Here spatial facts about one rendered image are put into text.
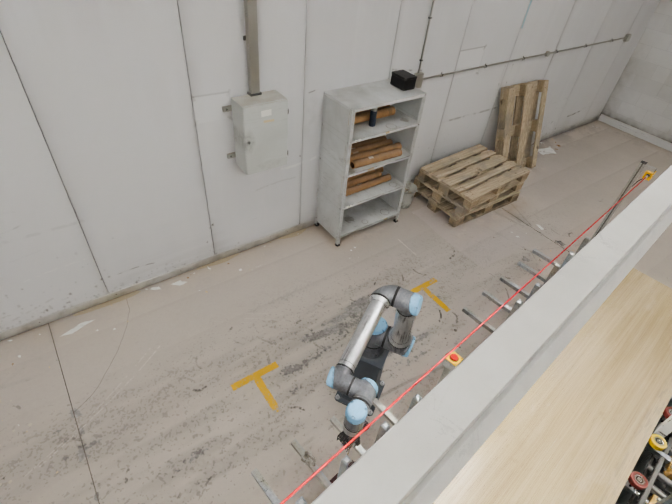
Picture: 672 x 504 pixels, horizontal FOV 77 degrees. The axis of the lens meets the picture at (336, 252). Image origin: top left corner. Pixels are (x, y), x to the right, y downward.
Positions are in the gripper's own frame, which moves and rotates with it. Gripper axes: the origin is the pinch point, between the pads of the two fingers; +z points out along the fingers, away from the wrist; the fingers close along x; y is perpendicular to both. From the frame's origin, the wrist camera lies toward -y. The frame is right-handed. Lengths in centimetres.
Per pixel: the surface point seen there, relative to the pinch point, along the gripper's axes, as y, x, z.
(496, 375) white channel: 31, 43, -146
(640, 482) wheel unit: -103, 105, 8
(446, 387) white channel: 39, 39, -146
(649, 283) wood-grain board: -265, 57, 7
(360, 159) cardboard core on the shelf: -198, -195, 0
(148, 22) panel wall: -37, -249, -123
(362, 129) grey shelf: -201, -200, -28
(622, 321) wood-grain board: -207, 58, 7
